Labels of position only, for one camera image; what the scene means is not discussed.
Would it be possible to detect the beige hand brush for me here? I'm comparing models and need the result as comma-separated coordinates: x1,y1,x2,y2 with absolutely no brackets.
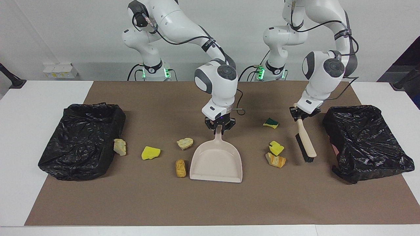
293,103,317,163

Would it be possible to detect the pale beige piece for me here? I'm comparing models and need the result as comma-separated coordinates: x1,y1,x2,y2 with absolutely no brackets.
177,138,194,150

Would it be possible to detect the beige plastic dustpan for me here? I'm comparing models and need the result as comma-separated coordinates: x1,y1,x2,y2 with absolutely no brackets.
190,126,243,183

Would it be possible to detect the bent yellow sponge piece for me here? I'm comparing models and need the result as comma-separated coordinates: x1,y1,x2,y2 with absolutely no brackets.
269,141,284,156

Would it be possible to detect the orange striped sponge piece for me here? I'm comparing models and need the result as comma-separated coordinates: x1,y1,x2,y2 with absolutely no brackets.
265,152,286,168

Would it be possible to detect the brown oval sponge piece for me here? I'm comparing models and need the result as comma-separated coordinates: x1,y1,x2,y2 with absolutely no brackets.
175,159,186,178

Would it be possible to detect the yellow sponge block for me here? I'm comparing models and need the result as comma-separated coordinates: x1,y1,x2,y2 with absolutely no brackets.
141,146,161,160

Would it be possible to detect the pale striped sponge chip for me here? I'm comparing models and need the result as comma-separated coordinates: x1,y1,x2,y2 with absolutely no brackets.
114,139,127,156

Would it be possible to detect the black bag-lined trash bin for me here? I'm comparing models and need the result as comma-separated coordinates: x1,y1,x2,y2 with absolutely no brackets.
38,103,126,181
322,105,415,184

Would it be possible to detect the brown table mat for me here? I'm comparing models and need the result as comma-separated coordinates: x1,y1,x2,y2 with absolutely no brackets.
25,80,412,226

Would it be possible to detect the black stand base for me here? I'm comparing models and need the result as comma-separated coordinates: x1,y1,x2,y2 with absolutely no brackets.
390,64,420,90
0,62,27,89

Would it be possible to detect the dark background panel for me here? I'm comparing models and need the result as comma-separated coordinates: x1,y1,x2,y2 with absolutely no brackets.
377,35,420,82

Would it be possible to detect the white power socket box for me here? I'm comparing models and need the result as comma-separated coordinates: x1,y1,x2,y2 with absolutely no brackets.
43,62,79,79

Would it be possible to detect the black base power cable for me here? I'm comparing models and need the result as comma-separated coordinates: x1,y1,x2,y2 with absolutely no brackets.
127,63,145,81
238,65,263,82

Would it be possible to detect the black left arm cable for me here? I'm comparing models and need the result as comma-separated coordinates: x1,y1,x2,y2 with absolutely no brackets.
290,13,360,100

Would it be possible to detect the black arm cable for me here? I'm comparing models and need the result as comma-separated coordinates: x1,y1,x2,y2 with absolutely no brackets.
290,13,360,100
131,10,246,116

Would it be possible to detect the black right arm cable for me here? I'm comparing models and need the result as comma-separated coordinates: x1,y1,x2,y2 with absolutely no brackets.
131,10,246,116

